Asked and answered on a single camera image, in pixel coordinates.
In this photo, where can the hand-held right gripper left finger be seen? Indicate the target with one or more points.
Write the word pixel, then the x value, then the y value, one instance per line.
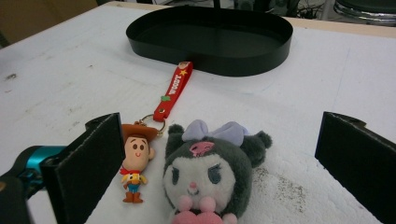
pixel 84 168

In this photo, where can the black oval tray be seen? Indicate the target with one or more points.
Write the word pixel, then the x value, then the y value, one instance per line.
pixel 211 40

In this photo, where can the grey plush toy with bow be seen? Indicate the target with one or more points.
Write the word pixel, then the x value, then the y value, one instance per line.
pixel 207 174

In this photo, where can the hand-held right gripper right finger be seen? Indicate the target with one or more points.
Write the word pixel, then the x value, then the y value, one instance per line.
pixel 358 161

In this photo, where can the chrome round stool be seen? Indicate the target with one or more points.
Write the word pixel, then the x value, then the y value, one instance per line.
pixel 365 11

